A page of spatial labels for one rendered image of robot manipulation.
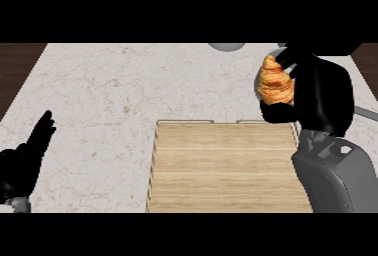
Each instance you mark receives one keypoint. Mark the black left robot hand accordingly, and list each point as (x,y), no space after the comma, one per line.
(22,166)

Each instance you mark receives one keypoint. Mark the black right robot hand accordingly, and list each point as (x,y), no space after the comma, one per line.
(322,93)

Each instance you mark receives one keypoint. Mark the golden brown croissant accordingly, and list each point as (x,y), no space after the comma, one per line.
(276,83)

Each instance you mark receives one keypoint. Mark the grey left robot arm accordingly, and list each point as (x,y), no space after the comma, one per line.
(21,205)

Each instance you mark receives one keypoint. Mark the pale wooden tray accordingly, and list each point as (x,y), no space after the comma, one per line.
(226,166)

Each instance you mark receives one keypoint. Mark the grey rounded object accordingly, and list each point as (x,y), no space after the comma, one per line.
(226,46)

